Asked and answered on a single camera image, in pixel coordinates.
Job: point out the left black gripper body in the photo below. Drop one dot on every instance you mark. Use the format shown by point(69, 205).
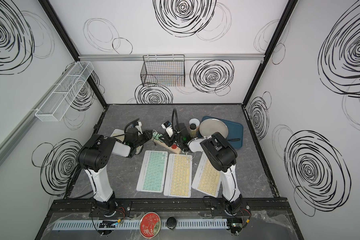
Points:
point(142, 139)

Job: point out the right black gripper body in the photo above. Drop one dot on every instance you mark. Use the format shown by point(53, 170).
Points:
point(175, 139)

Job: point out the cream power strip red sockets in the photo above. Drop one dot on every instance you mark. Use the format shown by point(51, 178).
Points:
point(173, 148)

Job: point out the mint green wireless keyboard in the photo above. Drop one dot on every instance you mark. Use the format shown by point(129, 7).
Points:
point(153, 172)

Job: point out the yellow wireless keyboard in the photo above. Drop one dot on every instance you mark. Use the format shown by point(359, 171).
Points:
point(178, 182)
point(207, 178)

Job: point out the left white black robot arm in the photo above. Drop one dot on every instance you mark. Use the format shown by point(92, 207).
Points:
point(94, 156)

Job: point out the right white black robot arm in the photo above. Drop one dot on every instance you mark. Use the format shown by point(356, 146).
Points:
point(219, 153)

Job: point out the grey round plate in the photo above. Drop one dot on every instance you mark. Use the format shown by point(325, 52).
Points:
point(211, 126)

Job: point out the teal tray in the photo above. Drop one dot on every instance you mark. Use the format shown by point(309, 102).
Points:
point(235, 131)

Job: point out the black round knob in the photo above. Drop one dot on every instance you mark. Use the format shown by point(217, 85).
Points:
point(171, 223)

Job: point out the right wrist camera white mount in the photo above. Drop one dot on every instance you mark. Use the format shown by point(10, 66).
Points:
point(168, 127)

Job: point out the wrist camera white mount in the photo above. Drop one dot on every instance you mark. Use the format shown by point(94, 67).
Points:
point(138, 126)
point(168, 127)

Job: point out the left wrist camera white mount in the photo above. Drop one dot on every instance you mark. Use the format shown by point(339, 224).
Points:
point(138, 126)

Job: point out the black wire basket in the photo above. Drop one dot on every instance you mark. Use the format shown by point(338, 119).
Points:
point(164, 70)

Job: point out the white slotted cable duct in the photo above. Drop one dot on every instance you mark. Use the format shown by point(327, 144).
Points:
point(182, 224)

